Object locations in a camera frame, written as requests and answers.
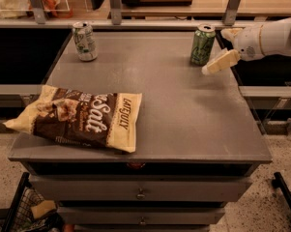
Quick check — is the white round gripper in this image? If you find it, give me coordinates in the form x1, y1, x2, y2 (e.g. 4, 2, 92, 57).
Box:
202, 25, 264, 75

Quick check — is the green soda can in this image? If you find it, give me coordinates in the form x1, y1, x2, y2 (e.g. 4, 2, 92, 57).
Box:
190, 24, 216, 66

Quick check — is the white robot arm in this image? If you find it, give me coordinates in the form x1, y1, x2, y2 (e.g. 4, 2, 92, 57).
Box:
202, 17, 291, 75

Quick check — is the white soda can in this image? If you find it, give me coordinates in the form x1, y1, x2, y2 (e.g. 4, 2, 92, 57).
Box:
73, 21, 98, 62

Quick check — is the brown chip bag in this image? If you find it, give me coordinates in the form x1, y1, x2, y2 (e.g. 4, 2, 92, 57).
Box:
4, 85, 142, 153

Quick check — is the grey drawer cabinet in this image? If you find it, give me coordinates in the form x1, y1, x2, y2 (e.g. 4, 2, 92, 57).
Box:
10, 32, 272, 232

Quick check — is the black metal frame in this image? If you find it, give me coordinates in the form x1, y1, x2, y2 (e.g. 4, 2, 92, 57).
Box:
272, 172, 291, 211

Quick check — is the black wire basket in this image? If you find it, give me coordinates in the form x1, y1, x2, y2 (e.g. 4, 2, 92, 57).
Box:
1, 172, 64, 232

